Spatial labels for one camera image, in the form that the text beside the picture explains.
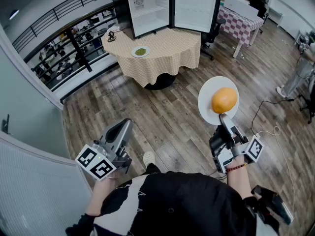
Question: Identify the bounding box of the person's right forearm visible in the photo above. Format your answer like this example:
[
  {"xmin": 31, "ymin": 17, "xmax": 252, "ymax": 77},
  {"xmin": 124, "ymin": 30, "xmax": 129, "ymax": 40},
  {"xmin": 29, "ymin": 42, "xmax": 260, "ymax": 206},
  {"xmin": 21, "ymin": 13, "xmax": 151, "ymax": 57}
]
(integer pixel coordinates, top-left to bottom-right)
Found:
[{"xmin": 225, "ymin": 156, "xmax": 257, "ymax": 199}]

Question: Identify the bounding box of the black metal railing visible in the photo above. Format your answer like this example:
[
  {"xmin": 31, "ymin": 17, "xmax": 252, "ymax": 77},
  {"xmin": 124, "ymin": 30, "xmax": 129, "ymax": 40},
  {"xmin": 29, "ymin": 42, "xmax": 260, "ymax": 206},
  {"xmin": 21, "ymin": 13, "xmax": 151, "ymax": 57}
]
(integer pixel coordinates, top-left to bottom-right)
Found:
[{"xmin": 11, "ymin": 0, "xmax": 119, "ymax": 89}]

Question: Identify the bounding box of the black and white shirt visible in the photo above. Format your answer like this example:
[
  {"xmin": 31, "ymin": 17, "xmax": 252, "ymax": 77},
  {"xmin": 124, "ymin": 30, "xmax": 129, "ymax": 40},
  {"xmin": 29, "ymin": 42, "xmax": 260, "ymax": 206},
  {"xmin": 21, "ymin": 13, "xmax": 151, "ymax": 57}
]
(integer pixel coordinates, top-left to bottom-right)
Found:
[{"xmin": 64, "ymin": 170, "xmax": 259, "ymax": 236}]

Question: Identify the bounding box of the black strapped pouch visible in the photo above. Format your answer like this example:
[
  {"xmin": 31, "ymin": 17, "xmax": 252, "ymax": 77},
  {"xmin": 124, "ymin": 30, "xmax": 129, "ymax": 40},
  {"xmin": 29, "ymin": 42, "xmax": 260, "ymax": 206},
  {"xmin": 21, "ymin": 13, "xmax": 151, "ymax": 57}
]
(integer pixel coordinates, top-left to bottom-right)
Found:
[{"xmin": 250, "ymin": 184, "xmax": 294, "ymax": 226}]

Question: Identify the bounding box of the person's left forearm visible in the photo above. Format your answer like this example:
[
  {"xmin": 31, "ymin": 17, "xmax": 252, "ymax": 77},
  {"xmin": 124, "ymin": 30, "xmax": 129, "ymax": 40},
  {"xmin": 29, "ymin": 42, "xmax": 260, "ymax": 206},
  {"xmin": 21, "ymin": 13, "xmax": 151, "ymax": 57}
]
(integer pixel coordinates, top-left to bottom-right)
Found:
[{"xmin": 85, "ymin": 176, "xmax": 119, "ymax": 217}]

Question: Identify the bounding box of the white floor cable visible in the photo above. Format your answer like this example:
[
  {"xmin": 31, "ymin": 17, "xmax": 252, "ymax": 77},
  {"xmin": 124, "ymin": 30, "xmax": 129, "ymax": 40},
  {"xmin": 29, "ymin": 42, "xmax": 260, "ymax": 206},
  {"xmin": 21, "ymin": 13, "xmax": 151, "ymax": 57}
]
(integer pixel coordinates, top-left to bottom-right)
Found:
[{"xmin": 255, "ymin": 125, "xmax": 296, "ymax": 207}]

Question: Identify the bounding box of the black floor cable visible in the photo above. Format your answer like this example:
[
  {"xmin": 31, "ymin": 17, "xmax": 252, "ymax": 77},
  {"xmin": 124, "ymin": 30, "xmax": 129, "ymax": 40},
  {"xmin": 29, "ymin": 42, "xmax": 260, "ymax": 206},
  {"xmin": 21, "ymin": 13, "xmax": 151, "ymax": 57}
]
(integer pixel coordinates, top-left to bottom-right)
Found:
[{"xmin": 251, "ymin": 98, "xmax": 296, "ymax": 135}]

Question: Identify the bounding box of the red checked tablecloth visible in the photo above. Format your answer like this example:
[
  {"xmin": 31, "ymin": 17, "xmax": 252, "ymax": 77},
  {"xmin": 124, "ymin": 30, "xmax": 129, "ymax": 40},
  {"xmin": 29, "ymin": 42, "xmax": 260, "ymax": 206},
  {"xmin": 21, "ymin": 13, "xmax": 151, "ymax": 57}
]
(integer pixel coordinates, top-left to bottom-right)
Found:
[{"xmin": 217, "ymin": 5, "xmax": 265, "ymax": 48}]

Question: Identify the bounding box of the black swivel chair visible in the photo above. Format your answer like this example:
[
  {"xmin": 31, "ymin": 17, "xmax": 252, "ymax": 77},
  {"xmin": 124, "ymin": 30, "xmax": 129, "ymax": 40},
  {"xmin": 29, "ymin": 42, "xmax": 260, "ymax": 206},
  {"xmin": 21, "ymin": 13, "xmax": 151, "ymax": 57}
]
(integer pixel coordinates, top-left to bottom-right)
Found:
[{"xmin": 298, "ymin": 74, "xmax": 315, "ymax": 125}]

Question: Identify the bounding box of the white bench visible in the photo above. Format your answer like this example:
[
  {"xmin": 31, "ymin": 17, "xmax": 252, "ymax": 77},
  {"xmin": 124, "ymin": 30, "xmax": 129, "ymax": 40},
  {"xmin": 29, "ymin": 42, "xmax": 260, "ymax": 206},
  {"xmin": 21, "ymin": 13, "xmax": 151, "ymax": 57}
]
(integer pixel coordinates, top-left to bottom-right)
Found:
[{"xmin": 266, "ymin": 5, "xmax": 284, "ymax": 28}]

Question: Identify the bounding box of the round orange fruit food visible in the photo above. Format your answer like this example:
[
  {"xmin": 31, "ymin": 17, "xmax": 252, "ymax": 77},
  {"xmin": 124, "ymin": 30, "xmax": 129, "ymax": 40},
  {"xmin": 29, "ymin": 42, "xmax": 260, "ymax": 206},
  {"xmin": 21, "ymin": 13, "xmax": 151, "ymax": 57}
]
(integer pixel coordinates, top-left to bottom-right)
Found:
[{"xmin": 211, "ymin": 87, "xmax": 238, "ymax": 115}]

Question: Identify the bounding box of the black office chair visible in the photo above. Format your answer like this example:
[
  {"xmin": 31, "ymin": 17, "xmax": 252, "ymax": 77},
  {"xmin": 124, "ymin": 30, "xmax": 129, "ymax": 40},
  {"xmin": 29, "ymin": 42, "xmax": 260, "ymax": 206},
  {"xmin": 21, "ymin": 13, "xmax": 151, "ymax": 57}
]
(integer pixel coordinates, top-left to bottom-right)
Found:
[{"xmin": 200, "ymin": 18, "xmax": 227, "ymax": 61}]

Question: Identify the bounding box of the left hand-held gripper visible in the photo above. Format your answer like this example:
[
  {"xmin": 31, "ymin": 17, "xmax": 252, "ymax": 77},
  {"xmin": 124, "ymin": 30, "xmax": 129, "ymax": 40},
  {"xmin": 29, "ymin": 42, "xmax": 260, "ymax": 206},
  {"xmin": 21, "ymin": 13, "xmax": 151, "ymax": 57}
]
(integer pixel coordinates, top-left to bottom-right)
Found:
[{"xmin": 75, "ymin": 118, "xmax": 134, "ymax": 181}]

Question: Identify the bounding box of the long white box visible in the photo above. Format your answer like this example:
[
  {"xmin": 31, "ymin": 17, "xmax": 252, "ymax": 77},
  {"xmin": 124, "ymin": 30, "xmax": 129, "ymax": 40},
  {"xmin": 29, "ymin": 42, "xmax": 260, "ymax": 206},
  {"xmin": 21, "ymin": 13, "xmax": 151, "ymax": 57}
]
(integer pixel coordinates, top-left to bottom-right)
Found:
[{"xmin": 223, "ymin": 0, "xmax": 259, "ymax": 21}]

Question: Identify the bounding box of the red bead bracelet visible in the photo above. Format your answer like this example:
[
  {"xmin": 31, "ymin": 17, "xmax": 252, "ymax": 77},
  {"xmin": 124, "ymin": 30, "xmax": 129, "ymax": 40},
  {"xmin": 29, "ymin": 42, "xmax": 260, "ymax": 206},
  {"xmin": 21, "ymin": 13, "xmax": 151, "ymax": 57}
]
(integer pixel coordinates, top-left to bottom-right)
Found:
[{"xmin": 225, "ymin": 163, "xmax": 248, "ymax": 173}]

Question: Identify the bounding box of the black round table base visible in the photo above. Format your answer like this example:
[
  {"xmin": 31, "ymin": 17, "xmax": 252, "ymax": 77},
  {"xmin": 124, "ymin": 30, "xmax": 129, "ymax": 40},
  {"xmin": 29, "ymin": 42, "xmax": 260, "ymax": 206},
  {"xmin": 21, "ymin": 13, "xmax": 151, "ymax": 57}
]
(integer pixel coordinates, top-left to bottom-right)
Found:
[{"xmin": 143, "ymin": 72, "xmax": 177, "ymax": 91}]

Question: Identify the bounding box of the black mini fridge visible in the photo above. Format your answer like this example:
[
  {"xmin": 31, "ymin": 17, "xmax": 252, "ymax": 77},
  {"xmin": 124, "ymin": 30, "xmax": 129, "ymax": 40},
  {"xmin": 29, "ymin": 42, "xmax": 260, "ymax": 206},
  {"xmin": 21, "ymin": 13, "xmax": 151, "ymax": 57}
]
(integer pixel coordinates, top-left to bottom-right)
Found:
[{"xmin": 110, "ymin": 0, "xmax": 222, "ymax": 40}]

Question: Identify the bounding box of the white shoe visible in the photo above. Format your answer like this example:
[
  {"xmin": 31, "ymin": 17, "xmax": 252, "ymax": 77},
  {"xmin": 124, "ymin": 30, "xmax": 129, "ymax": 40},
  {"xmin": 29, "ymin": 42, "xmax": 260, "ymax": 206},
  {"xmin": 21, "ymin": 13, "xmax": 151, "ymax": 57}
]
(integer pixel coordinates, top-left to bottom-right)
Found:
[{"xmin": 143, "ymin": 151, "xmax": 156, "ymax": 168}]

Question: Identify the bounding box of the white plate with rim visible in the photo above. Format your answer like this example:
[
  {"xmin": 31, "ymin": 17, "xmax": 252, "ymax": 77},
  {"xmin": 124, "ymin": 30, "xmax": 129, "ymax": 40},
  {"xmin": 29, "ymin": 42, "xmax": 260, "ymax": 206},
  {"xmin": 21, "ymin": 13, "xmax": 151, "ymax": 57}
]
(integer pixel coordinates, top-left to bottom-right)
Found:
[{"xmin": 131, "ymin": 45, "xmax": 151, "ymax": 59}]

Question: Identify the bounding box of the beige checked tablecloth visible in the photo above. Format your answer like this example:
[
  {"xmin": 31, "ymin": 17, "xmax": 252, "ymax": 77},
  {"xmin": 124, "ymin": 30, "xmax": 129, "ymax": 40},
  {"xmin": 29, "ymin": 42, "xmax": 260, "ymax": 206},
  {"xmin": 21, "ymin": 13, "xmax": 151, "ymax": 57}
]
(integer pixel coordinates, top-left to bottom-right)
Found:
[{"xmin": 101, "ymin": 27, "xmax": 202, "ymax": 89}]

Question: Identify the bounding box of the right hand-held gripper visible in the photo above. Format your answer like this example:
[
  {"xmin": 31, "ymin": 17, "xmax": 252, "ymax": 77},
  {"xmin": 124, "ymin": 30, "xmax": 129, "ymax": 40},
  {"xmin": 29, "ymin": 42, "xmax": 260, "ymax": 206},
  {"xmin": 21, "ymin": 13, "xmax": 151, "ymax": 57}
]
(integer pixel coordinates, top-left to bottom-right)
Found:
[{"xmin": 209, "ymin": 113, "xmax": 264, "ymax": 174}]

